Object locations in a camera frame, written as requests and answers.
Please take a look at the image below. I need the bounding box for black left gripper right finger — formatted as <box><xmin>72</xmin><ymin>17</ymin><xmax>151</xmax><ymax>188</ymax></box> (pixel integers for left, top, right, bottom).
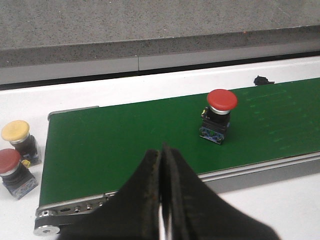
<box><xmin>160</xmin><ymin>144</ymin><xmax>279</xmax><ymax>240</ymax></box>

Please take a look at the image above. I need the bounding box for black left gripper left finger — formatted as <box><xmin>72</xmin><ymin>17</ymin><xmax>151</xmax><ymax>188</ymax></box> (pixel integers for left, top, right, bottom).
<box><xmin>59</xmin><ymin>149</ymin><xmax>160</xmax><ymax>240</ymax></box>

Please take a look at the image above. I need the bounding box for red mushroom push button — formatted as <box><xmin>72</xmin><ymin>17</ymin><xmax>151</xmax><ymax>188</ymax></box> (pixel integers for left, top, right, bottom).
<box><xmin>199</xmin><ymin>89</ymin><xmax>238</xmax><ymax>145</ymax></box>
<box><xmin>0</xmin><ymin>148</ymin><xmax>38</xmax><ymax>200</ymax></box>

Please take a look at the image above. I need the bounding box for green conveyor belt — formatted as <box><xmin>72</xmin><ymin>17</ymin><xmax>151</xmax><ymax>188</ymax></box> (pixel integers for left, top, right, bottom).
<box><xmin>39</xmin><ymin>78</ymin><xmax>320</xmax><ymax>206</ymax></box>

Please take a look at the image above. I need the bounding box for yellow mushroom push button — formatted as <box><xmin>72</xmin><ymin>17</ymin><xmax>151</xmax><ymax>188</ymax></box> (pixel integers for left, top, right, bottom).
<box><xmin>1</xmin><ymin>120</ymin><xmax>41</xmax><ymax>166</ymax></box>

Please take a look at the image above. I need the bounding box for grey granite ledge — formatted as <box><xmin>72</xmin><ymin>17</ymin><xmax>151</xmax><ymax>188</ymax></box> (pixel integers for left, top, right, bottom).
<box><xmin>0</xmin><ymin>0</ymin><xmax>320</xmax><ymax>90</ymax></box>

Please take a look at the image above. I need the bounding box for aluminium conveyor frame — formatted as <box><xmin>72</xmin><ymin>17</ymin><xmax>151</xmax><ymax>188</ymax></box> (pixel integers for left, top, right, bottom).
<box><xmin>33</xmin><ymin>105</ymin><xmax>320</xmax><ymax>237</ymax></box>

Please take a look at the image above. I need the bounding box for black cable stub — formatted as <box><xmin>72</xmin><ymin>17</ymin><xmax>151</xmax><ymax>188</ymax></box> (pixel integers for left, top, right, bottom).
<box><xmin>253</xmin><ymin>75</ymin><xmax>275</xmax><ymax>86</ymax></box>

